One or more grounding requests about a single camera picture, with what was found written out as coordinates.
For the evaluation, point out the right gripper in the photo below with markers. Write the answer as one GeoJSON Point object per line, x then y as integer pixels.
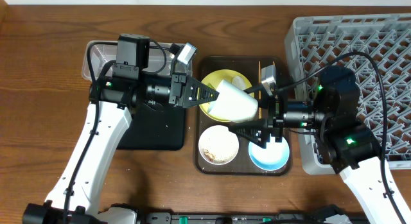
{"type": "Point", "coordinates": [274, 114]}

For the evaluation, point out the clear plastic bin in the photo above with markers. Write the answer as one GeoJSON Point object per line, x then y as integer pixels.
{"type": "Point", "coordinates": [99, 57]}

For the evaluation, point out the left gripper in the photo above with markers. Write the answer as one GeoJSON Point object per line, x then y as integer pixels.
{"type": "Point", "coordinates": [178, 90]}

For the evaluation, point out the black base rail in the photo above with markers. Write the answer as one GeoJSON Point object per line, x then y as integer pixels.
{"type": "Point", "coordinates": [168, 218]}

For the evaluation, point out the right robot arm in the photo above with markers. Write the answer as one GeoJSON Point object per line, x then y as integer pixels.
{"type": "Point", "coordinates": [344, 142]}

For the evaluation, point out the black waste tray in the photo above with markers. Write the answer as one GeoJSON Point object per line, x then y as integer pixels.
{"type": "Point", "coordinates": [159, 130]}

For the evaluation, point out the yellow plate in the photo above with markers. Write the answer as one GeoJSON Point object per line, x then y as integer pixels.
{"type": "Point", "coordinates": [213, 79]}

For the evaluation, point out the white cup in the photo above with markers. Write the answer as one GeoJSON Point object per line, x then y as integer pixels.
{"type": "Point", "coordinates": [233, 104]}

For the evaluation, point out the rice and food scraps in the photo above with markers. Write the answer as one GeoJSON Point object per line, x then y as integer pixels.
{"type": "Point", "coordinates": [216, 155]}

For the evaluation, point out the grey dishwasher rack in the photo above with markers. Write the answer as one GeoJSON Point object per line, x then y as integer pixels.
{"type": "Point", "coordinates": [314, 41]}

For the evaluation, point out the light blue bowl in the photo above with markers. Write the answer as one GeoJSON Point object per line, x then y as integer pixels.
{"type": "Point", "coordinates": [271, 158]}

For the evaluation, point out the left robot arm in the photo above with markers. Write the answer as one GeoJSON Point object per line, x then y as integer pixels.
{"type": "Point", "coordinates": [76, 196]}

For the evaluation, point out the white tissue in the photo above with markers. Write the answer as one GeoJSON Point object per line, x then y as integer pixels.
{"type": "Point", "coordinates": [239, 82]}

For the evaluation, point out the white bowl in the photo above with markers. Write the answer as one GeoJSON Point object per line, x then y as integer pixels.
{"type": "Point", "coordinates": [219, 136]}

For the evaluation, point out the dark brown serving tray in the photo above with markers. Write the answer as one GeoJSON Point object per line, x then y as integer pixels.
{"type": "Point", "coordinates": [242, 164]}

